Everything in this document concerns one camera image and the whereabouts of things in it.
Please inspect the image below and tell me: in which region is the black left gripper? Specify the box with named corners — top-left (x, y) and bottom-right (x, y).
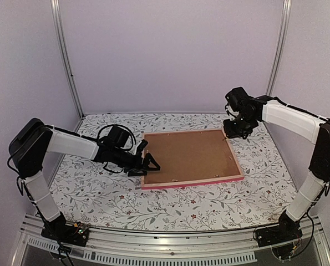
top-left (111, 147), bottom-right (160, 177)

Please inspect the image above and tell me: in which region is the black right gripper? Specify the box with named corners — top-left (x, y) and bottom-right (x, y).
top-left (224, 112), bottom-right (256, 139)

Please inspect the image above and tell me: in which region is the pink picture frame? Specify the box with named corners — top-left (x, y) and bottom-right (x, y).
top-left (141, 129), bottom-right (244, 190)

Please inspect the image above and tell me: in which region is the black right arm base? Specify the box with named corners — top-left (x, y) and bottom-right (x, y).
top-left (253, 212), bottom-right (303, 260)

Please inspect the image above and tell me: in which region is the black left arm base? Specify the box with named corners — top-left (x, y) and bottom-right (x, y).
top-left (41, 221), bottom-right (89, 247)

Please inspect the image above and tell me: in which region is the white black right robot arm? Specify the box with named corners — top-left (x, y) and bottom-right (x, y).
top-left (223, 87), bottom-right (330, 242)

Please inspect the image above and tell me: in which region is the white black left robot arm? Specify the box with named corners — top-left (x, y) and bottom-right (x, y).
top-left (7, 118), bottom-right (161, 241)

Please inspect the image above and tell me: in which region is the floral patterned table mat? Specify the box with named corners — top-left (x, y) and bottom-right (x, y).
top-left (51, 125), bottom-right (297, 231)

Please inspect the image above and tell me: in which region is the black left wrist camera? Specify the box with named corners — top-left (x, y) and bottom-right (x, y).
top-left (136, 139), bottom-right (148, 152)

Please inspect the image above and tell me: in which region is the aluminium right corner post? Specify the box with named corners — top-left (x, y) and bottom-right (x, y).
top-left (265, 0), bottom-right (292, 96)

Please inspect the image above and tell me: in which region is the aluminium corner post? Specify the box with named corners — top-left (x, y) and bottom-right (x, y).
top-left (265, 0), bottom-right (292, 96)
top-left (50, 0), bottom-right (84, 119)

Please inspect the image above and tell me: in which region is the aluminium front rail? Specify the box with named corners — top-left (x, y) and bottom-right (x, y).
top-left (11, 215), bottom-right (330, 265)

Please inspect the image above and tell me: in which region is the aluminium left corner post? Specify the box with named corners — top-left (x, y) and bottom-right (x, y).
top-left (50, 0), bottom-right (84, 119)

